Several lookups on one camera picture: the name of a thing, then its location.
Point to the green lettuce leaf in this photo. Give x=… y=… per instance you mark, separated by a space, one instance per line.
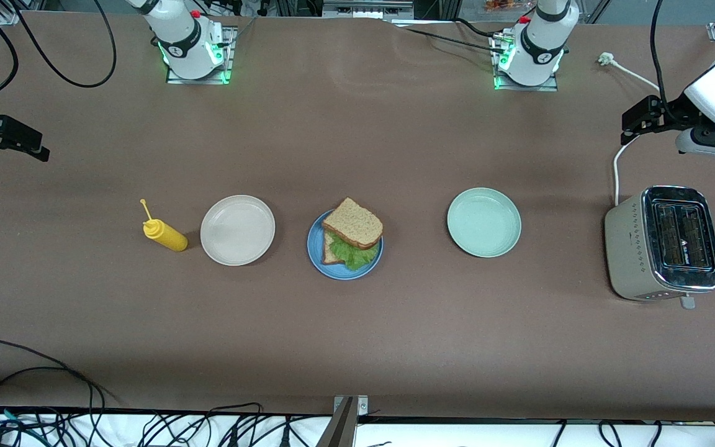
x=351 y=256

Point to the beige round plate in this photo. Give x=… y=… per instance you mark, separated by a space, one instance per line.
x=238 y=231

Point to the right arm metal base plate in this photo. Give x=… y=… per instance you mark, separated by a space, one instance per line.
x=196 y=81

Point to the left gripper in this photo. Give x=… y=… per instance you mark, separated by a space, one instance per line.
x=674 y=112

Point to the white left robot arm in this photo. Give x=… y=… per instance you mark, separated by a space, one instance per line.
x=540 y=46

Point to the orange snack packet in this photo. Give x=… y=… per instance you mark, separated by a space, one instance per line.
x=500 y=5

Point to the beige chrome toaster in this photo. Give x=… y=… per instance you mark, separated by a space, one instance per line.
x=627 y=254

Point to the brown bread slice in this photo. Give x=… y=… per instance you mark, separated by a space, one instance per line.
x=329 y=256
x=351 y=222

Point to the blue round plate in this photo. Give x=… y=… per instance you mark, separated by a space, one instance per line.
x=315 y=248

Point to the dark metal bar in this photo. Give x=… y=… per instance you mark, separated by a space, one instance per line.
x=339 y=428

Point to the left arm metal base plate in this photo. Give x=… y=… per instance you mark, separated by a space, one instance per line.
x=519 y=87

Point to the mint green round plate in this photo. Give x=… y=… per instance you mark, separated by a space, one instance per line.
x=485 y=222

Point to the yellow mustard squeeze bottle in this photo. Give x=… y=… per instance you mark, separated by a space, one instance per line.
x=168 y=236

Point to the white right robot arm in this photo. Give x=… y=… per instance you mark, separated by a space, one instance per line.
x=180 y=37

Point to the silver metal table bracket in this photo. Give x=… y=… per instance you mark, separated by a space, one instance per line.
x=362 y=405

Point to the silver metal box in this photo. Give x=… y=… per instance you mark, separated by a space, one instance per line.
x=367 y=7

